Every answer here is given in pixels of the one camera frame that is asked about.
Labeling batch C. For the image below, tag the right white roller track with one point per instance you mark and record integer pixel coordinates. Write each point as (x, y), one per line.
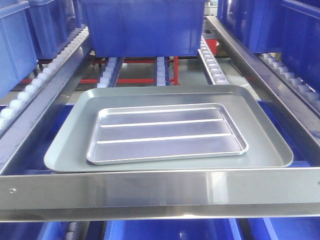
(212, 71)

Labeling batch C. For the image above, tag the silver ribbed metal tray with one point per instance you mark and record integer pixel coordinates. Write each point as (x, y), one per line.
(164, 132)

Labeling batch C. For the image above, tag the left white roller track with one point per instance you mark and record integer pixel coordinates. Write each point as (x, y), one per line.
(111, 72)

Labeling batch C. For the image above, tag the large blue bin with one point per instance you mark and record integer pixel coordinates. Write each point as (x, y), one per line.
(301, 39)
(17, 54)

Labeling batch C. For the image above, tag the large blue bin left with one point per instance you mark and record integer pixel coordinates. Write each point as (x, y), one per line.
(17, 54)

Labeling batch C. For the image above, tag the red steel floor frame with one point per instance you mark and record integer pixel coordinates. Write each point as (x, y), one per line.
(136, 71)

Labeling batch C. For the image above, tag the white roller track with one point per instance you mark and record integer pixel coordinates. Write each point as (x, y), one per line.
(111, 72)
(212, 71)
(162, 76)

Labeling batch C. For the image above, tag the far left roller track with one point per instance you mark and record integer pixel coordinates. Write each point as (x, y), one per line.
(10, 112)

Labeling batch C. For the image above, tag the far right roller track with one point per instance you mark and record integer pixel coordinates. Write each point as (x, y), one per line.
(299, 87)

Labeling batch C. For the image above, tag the large blue bin right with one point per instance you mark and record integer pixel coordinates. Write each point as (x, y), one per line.
(301, 39)

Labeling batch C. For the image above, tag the large grey plastic tray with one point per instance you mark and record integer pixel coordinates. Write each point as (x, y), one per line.
(267, 148)

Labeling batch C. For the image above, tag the middle white roller track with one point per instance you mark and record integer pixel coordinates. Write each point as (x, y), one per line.
(162, 76)

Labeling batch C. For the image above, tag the steel flow rack frame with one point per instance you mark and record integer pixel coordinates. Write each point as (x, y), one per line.
(200, 193)

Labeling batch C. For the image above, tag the blue bin centre back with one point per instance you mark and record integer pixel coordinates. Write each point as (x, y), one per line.
(144, 28)

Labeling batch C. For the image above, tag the blue bin below centre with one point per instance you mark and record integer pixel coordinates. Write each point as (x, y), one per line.
(173, 229)

